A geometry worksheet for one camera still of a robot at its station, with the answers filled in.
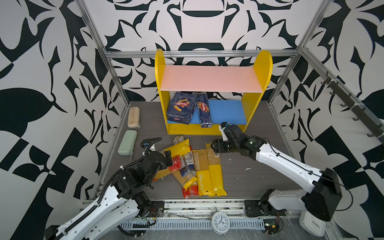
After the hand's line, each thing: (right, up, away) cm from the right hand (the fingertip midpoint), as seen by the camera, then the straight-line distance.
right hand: (216, 144), depth 79 cm
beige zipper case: (-54, +14, +26) cm, 61 cm away
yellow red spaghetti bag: (-13, -23, -1) cm, 26 cm away
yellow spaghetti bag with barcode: (-22, -5, +12) cm, 25 cm away
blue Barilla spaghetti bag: (-5, +18, +12) cm, 22 cm away
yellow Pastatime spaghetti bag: (-6, -18, +2) cm, 20 cm away
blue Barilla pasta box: (-19, +19, +10) cm, 29 cm away
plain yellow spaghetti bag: (+1, -16, +5) cm, 17 cm away
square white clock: (+41, -34, -12) cm, 54 cm away
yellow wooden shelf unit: (+19, +34, +39) cm, 56 cm away
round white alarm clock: (0, -33, -12) cm, 35 cm away
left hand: (-26, -2, -7) cm, 27 cm away
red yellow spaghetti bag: (-21, -10, +1) cm, 23 cm away
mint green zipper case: (-53, -1, +16) cm, 55 cm away
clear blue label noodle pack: (-16, -10, +4) cm, 19 cm away
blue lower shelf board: (-6, +19, +12) cm, 23 cm away
